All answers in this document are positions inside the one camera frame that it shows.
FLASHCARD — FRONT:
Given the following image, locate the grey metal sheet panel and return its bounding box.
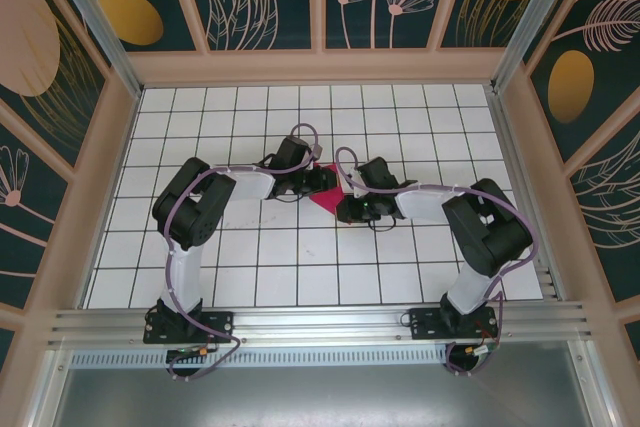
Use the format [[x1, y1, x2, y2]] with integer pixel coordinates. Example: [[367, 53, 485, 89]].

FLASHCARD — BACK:
[[49, 364, 601, 427]]

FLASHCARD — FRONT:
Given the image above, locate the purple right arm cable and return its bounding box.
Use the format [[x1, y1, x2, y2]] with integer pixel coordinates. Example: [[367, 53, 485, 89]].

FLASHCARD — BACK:
[[333, 146, 539, 378]]

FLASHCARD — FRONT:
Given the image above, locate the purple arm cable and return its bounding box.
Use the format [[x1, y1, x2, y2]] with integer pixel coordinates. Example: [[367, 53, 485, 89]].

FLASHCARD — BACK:
[[162, 122, 324, 384], [333, 146, 539, 378]]

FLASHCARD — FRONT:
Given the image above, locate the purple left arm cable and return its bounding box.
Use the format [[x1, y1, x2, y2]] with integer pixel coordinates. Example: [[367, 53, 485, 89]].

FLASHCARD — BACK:
[[162, 122, 324, 384]]

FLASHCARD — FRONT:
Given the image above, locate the aluminium mounting rail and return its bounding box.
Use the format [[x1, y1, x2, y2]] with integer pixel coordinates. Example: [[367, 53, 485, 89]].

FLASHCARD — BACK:
[[47, 300, 599, 348]]

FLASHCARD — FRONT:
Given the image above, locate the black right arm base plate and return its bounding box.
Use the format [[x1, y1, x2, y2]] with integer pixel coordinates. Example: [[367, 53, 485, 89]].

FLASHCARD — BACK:
[[408, 306, 500, 341]]

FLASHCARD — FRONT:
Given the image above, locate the aluminium side rail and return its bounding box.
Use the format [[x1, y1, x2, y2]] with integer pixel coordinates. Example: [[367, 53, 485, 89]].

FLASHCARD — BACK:
[[487, 86, 566, 304]]

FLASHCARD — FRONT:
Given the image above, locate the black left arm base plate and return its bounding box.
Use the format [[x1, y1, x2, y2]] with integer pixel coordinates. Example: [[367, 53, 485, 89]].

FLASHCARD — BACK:
[[143, 310, 235, 346]]

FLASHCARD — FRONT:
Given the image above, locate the aluminium frame post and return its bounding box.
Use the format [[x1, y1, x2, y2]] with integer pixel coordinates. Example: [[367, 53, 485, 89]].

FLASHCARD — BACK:
[[490, 0, 576, 94], [42, 0, 144, 98]]

